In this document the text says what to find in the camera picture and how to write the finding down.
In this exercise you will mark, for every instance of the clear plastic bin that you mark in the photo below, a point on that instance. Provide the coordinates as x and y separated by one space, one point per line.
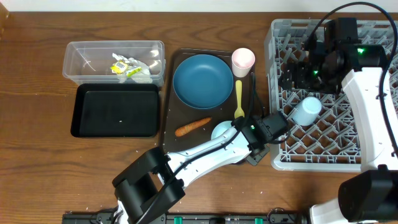
90 61

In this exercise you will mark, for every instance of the grey dishwasher rack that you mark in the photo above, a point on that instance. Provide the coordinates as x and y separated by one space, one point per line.
331 143

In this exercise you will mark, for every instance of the light blue bowl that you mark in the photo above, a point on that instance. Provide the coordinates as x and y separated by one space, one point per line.
220 129

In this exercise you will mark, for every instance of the orange carrot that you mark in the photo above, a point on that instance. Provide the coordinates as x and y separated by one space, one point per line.
181 131

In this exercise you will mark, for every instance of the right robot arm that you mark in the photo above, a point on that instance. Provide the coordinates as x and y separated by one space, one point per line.
342 63

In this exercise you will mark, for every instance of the black waste tray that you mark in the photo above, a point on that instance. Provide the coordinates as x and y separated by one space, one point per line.
112 110

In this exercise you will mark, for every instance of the yellow plastic spoon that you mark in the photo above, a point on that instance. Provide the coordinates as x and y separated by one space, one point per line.
239 89

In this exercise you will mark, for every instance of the yellow green snack wrapper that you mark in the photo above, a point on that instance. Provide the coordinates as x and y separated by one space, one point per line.
125 69

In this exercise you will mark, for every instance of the brown serving tray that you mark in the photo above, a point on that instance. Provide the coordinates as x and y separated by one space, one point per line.
177 113

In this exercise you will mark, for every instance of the light blue cup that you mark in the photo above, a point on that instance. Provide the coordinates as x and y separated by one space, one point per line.
307 111

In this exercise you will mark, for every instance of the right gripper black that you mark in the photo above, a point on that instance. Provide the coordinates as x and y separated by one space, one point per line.
288 76

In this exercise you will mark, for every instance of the pink plastic cup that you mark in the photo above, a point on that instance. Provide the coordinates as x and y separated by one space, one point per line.
242 61

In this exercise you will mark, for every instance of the dark blue plate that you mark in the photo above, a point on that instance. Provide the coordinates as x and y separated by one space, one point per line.
203 81

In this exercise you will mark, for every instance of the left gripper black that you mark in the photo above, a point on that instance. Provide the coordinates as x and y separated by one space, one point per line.
258 154

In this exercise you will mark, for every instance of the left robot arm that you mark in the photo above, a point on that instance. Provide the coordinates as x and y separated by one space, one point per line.
156 181

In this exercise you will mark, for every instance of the white tissue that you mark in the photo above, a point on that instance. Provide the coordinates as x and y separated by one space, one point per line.
141 77

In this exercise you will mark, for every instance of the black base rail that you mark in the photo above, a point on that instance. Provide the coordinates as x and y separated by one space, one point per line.
173 218

